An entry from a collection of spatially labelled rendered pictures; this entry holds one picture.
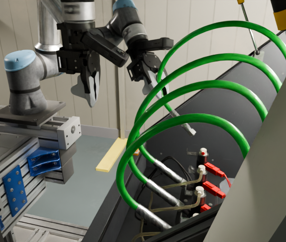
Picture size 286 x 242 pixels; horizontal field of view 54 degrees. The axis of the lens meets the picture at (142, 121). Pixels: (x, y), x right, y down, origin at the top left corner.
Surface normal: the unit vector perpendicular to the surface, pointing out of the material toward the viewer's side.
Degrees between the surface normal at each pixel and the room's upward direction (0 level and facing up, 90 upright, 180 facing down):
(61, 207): 0
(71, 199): 0
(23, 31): 90
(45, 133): 90
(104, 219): 0
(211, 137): 90
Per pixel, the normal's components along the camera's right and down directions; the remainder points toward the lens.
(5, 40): -0.26, 0.41
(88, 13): 0.69, 0.30
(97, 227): 0.00, -0.91
